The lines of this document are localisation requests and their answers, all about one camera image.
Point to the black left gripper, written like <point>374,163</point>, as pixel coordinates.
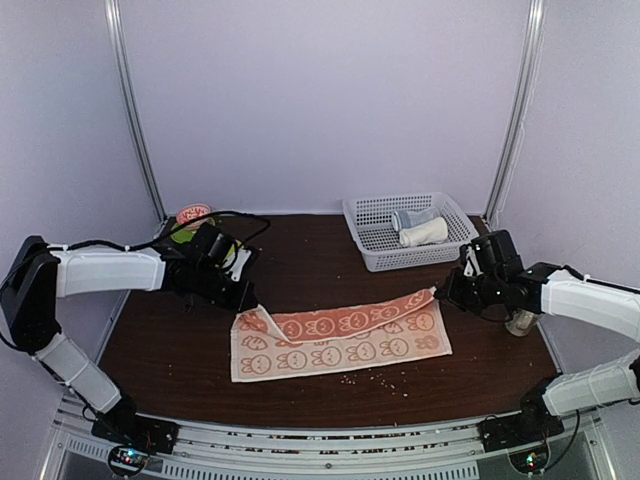
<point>237,303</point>

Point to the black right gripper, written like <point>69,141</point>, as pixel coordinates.
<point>450,290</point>

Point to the orange patterned towel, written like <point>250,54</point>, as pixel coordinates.
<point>267,346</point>

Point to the white towel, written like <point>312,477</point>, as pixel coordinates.
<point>435,231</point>

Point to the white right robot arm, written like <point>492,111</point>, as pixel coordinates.
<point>593,327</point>

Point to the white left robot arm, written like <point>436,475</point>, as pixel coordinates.
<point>44,275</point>

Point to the rolled grey towel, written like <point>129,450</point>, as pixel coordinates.
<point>407,219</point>

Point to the green plate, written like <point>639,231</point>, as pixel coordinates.
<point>181,234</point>

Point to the red patterned bowl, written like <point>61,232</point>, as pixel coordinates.
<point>192,212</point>

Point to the white plastic basket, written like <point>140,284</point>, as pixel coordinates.
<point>369,222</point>

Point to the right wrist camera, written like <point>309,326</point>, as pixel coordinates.
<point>496,251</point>

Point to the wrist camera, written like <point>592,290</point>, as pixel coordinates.
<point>210,247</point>
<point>496,251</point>

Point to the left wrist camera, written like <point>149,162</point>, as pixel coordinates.
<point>210,247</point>

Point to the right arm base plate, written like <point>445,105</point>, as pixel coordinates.
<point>509,432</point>

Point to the aluminium front rail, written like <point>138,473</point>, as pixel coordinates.
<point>443,450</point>

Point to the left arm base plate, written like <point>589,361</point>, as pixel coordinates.
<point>143,433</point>

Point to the right aluminium post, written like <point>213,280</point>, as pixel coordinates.
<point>515,126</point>

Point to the aluminium post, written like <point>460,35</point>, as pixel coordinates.
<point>133,119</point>
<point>515,126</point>

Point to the left aluminium post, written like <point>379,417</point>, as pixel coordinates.
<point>133,119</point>

